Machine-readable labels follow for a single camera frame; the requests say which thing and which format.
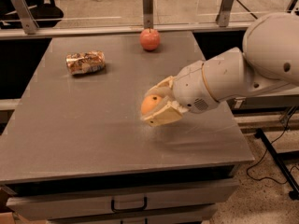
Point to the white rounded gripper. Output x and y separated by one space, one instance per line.
191 86

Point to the orange fruit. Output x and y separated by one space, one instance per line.
150 102

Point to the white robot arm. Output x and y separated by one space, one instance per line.
268 60

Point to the red apple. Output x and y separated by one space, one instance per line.
149 39

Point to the black stand leg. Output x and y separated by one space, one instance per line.
277 157

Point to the crushed metallic snack bag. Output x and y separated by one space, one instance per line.
85 62

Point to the grey lower drawer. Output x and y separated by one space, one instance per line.
176 215

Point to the grey drawer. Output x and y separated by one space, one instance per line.
97 202
176 215

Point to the grey top drawer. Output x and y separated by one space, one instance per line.
97 202

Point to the black office chair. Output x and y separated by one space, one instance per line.
45 12

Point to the right metal bracket post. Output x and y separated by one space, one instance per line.
223 16

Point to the metal bracket post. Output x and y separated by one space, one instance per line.
147 13
29 25
223 16

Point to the middle metal bracket post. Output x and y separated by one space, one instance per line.
147 13

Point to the black drawer handle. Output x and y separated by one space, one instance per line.
125 207

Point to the grey metal rail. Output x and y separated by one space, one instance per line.
13 34

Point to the left metal bracket post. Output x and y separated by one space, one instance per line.
29 25

